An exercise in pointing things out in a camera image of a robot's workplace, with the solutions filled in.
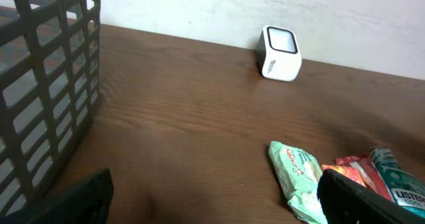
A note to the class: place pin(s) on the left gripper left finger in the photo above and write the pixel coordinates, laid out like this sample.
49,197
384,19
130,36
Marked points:
86,201

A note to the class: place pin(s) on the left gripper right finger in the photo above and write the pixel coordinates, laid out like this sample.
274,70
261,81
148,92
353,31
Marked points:
345,201

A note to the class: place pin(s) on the orange snack bar wrapper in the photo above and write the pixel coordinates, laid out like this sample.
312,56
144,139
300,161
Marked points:
367,171

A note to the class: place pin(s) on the mint green wipes pack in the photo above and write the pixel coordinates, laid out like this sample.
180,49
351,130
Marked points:
298,174

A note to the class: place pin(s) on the teal Listerine mouthwash bottle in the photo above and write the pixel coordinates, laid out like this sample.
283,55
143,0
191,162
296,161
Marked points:
406,190

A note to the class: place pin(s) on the small orange snack packet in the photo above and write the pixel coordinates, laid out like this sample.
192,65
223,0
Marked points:
348,172

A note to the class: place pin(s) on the white barcode scanner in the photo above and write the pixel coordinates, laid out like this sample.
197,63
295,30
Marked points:
277,54

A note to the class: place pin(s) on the grey plastic mesh basket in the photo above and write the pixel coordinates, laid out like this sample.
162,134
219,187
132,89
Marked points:
50,59

